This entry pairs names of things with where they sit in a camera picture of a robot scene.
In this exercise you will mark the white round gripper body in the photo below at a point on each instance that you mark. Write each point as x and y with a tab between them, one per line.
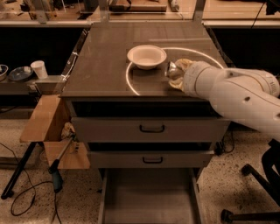
194	77

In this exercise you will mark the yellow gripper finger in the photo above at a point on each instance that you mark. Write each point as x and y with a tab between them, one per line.
183	63
177	83

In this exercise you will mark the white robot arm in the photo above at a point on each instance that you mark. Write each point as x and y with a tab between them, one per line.
246	96

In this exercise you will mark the grey drawer cabinet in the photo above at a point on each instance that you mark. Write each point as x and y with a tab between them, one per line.
104	84

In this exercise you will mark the middle grey drawer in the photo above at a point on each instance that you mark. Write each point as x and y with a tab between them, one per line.
150	159

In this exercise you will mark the grey drawer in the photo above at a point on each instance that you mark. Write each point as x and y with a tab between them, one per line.
150	196
150	159
140	130

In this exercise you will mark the top grey drawer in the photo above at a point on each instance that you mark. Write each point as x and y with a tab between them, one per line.
140	130

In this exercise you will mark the bottom grey drawer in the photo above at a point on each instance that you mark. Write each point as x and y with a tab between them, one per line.
150	196

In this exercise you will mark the white paper bowl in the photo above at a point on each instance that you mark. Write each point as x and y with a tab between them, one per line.
146	57

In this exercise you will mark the crumpled beige cloth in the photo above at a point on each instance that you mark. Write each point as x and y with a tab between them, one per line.
68	131

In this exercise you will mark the white paper cup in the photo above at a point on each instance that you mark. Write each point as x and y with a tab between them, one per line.
39	68

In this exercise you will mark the blue bowl on shelf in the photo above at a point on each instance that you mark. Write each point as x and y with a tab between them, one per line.
22	73

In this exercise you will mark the grey bowl at edge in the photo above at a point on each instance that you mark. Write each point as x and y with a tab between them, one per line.
3	72

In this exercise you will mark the black metal stand leg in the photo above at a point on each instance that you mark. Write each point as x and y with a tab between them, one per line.
8	190

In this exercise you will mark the blue handled tool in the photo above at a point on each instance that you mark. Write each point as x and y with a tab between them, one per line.
54	168

